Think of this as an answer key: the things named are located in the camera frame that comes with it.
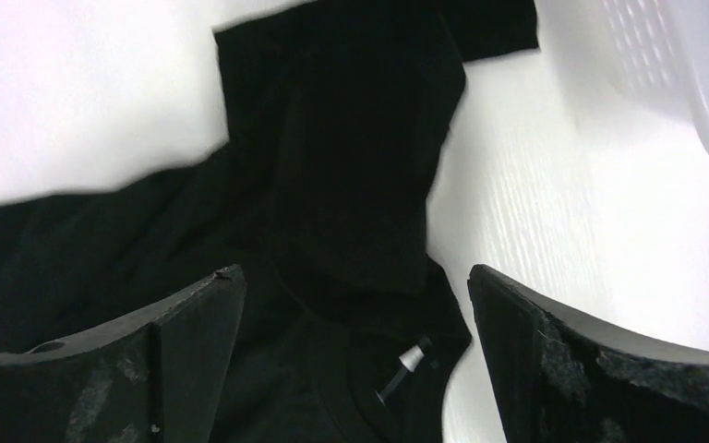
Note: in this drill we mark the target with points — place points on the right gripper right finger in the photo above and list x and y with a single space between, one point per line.
561 375

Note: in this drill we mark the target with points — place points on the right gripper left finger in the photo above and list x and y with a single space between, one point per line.
152 375

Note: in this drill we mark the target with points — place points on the black t-shirt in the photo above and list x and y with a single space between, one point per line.
349 330

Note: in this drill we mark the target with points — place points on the white plastic basket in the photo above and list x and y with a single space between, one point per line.
615 59

